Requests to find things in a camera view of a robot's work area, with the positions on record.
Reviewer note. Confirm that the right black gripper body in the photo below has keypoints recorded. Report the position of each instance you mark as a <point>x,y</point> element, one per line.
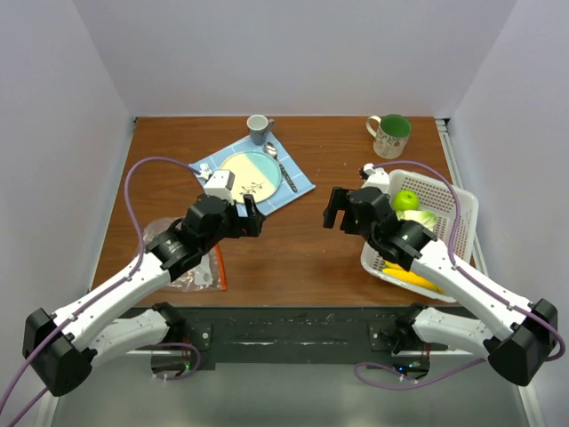
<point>352,225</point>

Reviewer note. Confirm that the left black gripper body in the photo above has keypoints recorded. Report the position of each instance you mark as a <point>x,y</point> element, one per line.
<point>232,226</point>

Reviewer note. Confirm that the clear zip top bag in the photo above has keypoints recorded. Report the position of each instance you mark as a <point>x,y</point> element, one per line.
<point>208,275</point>

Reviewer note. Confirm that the toy cabbage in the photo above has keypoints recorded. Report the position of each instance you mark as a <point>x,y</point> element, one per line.
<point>426,218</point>

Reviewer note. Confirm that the yellow banana bunch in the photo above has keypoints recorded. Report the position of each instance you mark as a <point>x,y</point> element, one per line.
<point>396,271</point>

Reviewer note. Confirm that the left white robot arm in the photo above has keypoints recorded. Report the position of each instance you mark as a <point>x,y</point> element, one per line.
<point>64,347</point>

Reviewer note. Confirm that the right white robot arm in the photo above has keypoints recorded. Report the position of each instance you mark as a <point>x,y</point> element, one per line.
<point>514,335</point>

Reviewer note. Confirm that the green apple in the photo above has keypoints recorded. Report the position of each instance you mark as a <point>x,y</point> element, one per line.
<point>406,200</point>

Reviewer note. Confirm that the cream and blue plate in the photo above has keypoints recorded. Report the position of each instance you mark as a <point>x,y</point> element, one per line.
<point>256,173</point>

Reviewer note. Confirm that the metal fork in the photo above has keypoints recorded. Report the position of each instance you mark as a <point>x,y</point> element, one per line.
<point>204,172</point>

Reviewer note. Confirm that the blue checked placemat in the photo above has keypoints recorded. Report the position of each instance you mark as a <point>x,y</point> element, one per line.
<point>283,195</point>

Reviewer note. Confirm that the metal spoon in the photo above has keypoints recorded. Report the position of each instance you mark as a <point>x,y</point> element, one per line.
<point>271,150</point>

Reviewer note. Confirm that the floral mug green inside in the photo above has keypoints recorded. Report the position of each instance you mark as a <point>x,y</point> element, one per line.
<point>390,133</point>

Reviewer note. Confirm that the white perforated plastic basket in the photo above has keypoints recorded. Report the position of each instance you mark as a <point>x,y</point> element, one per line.
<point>436,198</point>

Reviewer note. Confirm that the small grey cup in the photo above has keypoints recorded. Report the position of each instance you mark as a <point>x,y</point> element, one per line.
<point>259,127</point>

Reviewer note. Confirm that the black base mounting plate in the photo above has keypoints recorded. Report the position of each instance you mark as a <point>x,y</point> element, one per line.
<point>291,335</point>

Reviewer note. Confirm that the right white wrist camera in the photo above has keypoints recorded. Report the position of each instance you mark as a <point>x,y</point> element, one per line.
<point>374,177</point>

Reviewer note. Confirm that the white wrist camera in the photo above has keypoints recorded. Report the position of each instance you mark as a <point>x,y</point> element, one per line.
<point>220,185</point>
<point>374,177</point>

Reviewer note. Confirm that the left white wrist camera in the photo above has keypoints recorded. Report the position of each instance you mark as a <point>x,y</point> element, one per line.
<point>220,185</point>

